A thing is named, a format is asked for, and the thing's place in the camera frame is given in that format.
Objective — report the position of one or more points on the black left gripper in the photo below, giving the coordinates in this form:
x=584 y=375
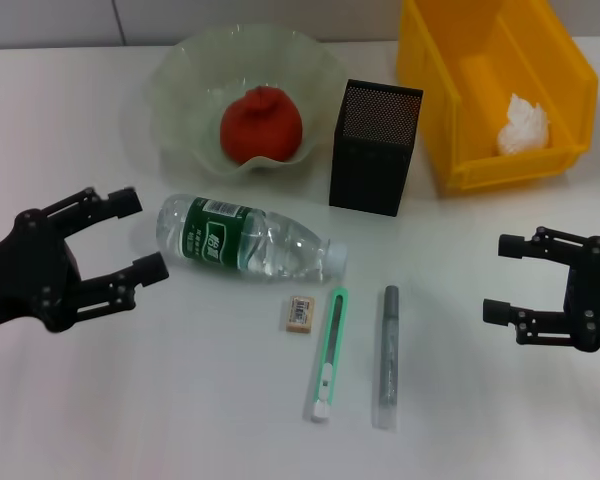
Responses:
x=30 y=275

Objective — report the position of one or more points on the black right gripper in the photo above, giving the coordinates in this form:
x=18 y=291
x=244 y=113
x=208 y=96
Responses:
x=597 y=295

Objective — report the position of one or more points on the clear green-label water bottle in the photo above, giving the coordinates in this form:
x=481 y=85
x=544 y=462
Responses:
x=280 y=240

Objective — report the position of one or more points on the white paper ball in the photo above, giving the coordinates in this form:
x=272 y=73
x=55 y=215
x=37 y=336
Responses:
x=522 y=130

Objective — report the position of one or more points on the orange knitted toy fruit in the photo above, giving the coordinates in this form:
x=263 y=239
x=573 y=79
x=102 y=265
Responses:
x=262 y=125

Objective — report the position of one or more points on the black mesh pen holder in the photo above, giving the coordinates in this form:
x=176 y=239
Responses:
x=370 y=165

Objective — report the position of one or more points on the grey marker pen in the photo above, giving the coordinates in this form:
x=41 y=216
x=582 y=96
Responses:
x=390 y=350

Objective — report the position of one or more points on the green wavy glass fruit bowl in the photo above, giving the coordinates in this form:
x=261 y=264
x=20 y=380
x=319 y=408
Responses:
x=190 y=100

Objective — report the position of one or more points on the beige eraser with barcode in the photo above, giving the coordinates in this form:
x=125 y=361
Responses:
x=299 y=314

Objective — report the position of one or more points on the green utility knife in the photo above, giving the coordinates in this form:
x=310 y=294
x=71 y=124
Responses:
x=330 y=340

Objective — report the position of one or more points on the yellow plastic storage bin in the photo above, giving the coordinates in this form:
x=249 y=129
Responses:
x=450 y=100

